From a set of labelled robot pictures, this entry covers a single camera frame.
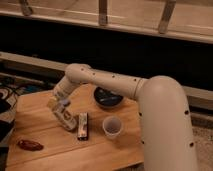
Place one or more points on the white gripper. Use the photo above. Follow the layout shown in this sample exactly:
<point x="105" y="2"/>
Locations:
<point x="64" y="88"/>

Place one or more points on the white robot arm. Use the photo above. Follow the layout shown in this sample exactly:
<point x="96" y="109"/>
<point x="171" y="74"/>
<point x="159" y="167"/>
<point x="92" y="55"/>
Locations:
<point x="167" y="135"/>

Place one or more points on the blue sponge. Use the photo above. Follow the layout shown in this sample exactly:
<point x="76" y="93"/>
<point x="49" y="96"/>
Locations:
<point x="65" y="102"/>

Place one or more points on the black bowl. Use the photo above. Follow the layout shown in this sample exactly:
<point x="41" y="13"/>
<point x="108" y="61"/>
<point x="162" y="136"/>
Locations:
<point x="106" y="99"/>

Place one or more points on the clear plastic cup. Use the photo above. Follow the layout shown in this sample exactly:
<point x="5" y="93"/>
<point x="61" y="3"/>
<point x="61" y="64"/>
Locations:
<point x="112" y="127"/>

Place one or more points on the wooden board table top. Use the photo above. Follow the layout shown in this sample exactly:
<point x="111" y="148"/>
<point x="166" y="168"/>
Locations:
<point x="62" y="150"/>

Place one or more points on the dark red oval object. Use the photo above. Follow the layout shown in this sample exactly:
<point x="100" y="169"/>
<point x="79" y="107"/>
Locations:
<point x="30" y="145"/>

